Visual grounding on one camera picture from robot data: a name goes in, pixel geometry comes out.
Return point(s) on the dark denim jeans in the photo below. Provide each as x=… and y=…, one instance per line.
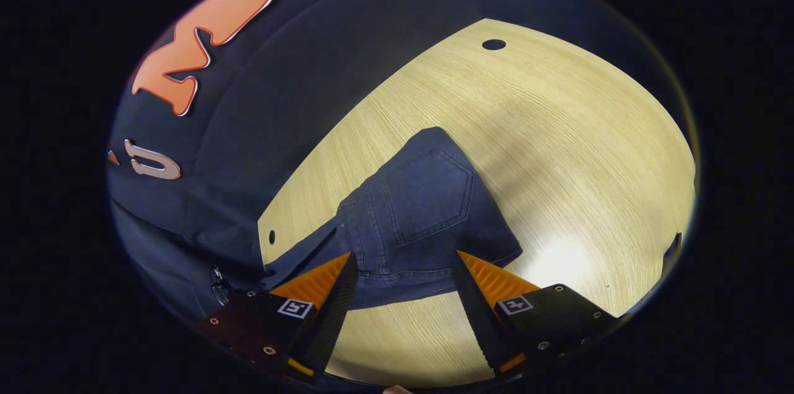
x=422, y=208

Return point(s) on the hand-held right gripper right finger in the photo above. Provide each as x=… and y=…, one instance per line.
x=477, y=319

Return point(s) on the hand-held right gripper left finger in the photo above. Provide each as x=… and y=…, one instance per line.
x=332, y=319

